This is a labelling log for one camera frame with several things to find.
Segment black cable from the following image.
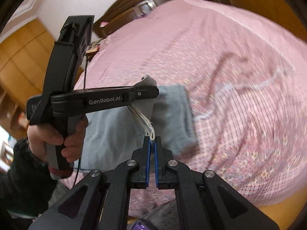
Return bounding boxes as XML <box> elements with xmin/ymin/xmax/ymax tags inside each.
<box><xmin>72</xmin><ymin>53</ymin><xmax>88</xmax><ymax>190</ymax></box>

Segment pink floral bedspread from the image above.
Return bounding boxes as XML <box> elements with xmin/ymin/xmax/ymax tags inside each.
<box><xmin>72</xmin><ymin>0</ymin><xmax>306</xmax><ymax>217</ymax></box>

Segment person's left forearm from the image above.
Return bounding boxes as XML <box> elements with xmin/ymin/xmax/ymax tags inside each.
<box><xmin>0</xmin><ymin>138</ymin><xmax>63</xmax><ymax>221</ymax></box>

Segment grey pants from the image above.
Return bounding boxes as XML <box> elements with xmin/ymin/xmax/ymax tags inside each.
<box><xmin>73</xmin><ymin>75</ymin><xmax>201</xmax><ymax>173</ymax></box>

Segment person's left hand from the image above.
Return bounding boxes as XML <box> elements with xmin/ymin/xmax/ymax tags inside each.
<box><xmin>27</xmin><ymin>114</ymin><xmax>90</xmax><ymax>163</ymax></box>

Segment pile of clothes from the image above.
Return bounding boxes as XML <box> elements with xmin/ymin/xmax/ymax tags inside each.
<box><xmin>86</xmin><ymin>38</ymin><xmax>104</xmax><ymax>53</ymax></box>

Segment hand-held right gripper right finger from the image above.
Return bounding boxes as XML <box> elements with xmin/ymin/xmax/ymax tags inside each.
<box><xmin>154</xmin><ymin>136</ymin><xmax>280</xmax><ymax>230</ymax></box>

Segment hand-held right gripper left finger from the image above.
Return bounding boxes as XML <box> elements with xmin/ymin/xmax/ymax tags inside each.
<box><xmin>29</xmin><ymin>136</ymin><xmax>151</xmax><ymax>230</ymax></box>

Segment dark wooden headboard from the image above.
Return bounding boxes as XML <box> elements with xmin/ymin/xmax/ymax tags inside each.
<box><xmin>92</xmin><ymin>0</ymin><xmax>209</xmax><ymax>39</ymax></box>

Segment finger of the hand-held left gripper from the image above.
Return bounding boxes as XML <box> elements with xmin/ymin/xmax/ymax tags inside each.
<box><xmin>121</xmin><ymin>85</ymin><xmax>160</xmax><ymax>107</ymax></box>

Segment wooden wardrobe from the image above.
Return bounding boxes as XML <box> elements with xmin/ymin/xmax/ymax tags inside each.
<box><xmin>0</xmin><ymin>19</ymin><xmax>85</xmax><ymax>140</ymax></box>

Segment pink plaid bed sheet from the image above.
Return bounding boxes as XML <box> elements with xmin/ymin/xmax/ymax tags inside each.
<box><xmin>192</xmin><ymin>53</ymin><xmax>306</xmax><ymax>209</ymax></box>

